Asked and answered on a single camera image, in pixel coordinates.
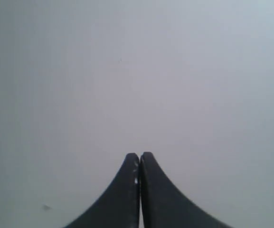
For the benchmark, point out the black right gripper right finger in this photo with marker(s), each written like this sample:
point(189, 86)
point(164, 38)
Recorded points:
point(164, 206)

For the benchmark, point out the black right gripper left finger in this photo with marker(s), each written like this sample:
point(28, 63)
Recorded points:
point(119, 205)

